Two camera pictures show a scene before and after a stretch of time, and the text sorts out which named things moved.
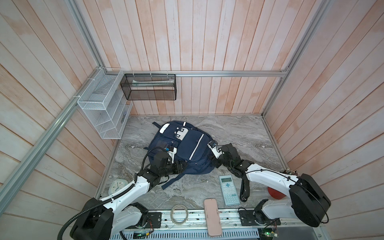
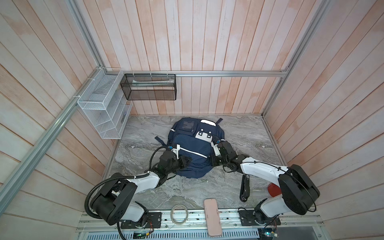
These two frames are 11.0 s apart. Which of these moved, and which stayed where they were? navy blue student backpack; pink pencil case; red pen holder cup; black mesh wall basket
Moved: navy blue student backpack
Stayed: red pen holder cup; black mesh wall basket; pink pencil case
